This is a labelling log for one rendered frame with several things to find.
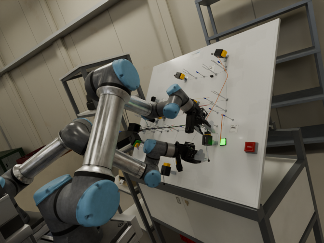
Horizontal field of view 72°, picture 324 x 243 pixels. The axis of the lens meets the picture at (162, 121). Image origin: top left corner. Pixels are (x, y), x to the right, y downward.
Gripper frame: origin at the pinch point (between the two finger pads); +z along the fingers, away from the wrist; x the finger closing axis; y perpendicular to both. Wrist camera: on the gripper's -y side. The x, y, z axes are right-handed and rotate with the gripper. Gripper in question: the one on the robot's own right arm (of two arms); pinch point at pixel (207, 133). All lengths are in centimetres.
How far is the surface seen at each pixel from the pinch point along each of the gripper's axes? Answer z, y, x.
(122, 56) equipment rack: -55, 60, 82
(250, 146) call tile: 7.2, -6.7, -24.2
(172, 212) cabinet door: 46, -31, 54
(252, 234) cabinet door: 42, -36, -14
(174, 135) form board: 3.7, 8.4, 35.9
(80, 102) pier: -18, 165, 434
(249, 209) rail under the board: 22.5, -32.0, -21.1
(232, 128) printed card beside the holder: 5.0, 5.9, -11.8
